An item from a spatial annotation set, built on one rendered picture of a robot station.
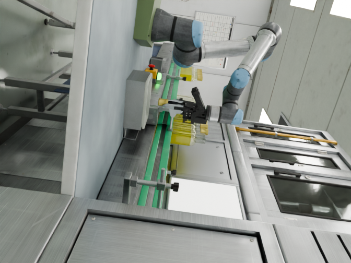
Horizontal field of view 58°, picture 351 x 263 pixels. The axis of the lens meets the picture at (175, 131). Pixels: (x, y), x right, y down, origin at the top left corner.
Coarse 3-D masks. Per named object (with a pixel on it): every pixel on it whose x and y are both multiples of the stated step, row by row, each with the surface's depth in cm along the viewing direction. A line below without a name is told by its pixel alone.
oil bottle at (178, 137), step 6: (174, 132) 163; (180, 132) 164; (186, 132) 165; (174, 138) 162; (180, 138) 162; (186, 138) 162; (192, 138) 162; (180, 144) 164; (186, 144) 163; (192, 144) 163
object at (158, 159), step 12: (156, 132) 157; (168, 132) 159; (156, 144) 146; (168, 144) 148; (156, 156) 137; (168, 156) 138; (156, 168) 128; (156, 180) 121; (144, 192) 112; (156, 192) 113; (144, 204) 106; (156, 204) 107
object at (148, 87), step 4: (148, 76) 142; (152, 76) 146; (148, 80) 133; (148, 84) 148; (148, 88) 149; (144, 92) 134; (148, 92) 149; (144, 96) 134; (148, 96) 150; (144, 100) 135; (148, 100) 151; (144, 104) 135; (148, 104) 152; (144, 108) 136; (148, 108) 153; (144, 112) 136; (148, 112) 154; (144, 116) 137; (144, 120) 138; (144, 124) 139
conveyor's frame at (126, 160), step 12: (168, 48) 296; (168, 60) 252; (156, 84) 191; (156, 96) 171; (144, 132) 152; (132, 144) 139; (144, 144) 141; (120, 156) 129; (132, 156) 130; (144, 156) 131; (120, 168) 121; (132, 168) 122; (144, 168) 124; (108, 180) 113; (120, 180) 114; (108, 192) 107; (120, 192) 108; (132, 192) 109; (132, 204) 103
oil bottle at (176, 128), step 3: (156, 126) 168; (174, 126) 170; (177, 126) 170; (180, 126) 171; (174, 129) 167; (177, 129) 167; (180, 129) 167; (183, 129) 168; (186, 129) 168; (189, 129) 169; (192, 129) 169; (192, 132) 167; (195, 132) 169; (195, 135) 169
